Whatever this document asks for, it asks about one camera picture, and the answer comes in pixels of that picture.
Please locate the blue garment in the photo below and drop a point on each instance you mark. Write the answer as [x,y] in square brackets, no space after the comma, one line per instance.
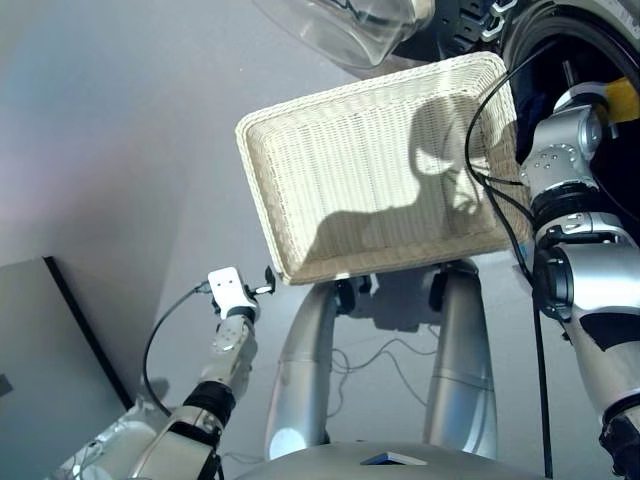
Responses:
[525,125]

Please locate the pale woven laundry basket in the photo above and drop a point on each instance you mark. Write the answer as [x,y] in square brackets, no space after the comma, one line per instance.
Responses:
[350,175]

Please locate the round washing machine door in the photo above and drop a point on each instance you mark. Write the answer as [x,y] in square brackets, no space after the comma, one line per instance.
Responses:
[360,35]

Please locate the grey washing machine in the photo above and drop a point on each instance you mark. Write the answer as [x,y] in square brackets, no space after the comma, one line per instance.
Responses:
[600,30]

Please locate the silver robot leg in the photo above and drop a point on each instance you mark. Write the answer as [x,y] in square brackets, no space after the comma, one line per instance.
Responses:
[460,360]
[300,380]

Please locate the grey robot torso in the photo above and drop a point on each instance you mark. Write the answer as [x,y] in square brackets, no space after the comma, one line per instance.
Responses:
[350,465]

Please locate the black wall baseboard strip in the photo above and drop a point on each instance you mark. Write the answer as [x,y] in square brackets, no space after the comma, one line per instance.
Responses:
[90,330]

